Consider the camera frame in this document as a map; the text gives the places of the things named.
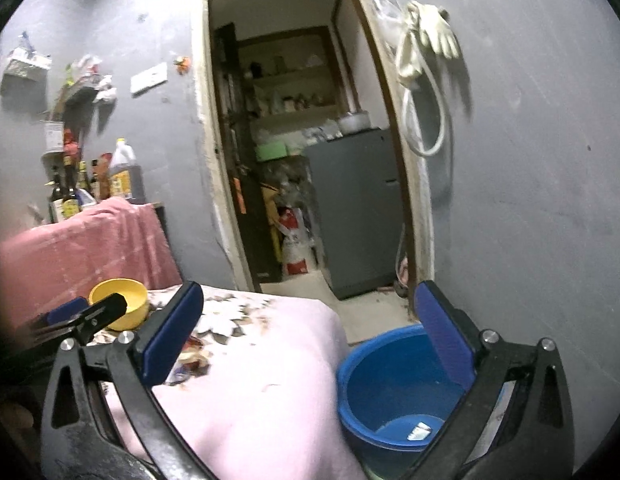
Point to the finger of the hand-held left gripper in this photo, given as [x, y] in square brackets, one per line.
[67, 311]
[102, 312]

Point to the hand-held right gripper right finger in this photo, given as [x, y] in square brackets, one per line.
[445, 340]

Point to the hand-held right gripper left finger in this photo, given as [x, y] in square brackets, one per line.
[170, 332]

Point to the blue plastic basin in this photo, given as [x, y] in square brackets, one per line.
[390, 385]

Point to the yellow plastic bowl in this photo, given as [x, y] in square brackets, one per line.
[122, 302]

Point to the floral printed bedsheet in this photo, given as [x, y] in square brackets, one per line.
[230, 315]

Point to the pink checked cloth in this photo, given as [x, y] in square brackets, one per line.
[90, 250]

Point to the dark glass sauce bottle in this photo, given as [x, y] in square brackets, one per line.
[71, 197]
[56, 200]

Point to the pink fleece blanket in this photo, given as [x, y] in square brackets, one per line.
[270, 400]

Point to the dark wooden door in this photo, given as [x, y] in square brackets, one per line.
[250, 240]

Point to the large oil bottle yellow label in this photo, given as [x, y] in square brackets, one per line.
[125, 175]

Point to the red and white sack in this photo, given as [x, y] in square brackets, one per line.
[296, 245]

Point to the orange cloth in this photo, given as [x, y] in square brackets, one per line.
[238, 195]

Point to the grey refrigerator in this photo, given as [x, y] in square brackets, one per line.
[355, 210]

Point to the yellow bag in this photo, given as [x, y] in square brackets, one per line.
[271, 210]

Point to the green box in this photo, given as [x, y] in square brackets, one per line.
[272, 151]

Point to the white plastic bag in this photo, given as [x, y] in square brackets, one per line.
[104, 91]

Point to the metal cooking pot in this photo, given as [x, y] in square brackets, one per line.
[354, 122]

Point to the white rubber glove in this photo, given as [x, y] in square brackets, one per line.
[442, 30]
[409, 55]

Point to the wooden wall shelf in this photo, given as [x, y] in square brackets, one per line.
[75, 97]

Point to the white wall switch plate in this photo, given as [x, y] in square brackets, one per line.
[149, 78]

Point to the metal wall rack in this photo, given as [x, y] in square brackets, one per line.
[25, 72]

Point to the orange wall ornament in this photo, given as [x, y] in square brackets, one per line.
[181, 63]

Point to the kitchen wall shelves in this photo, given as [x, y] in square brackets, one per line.
[290, 80]

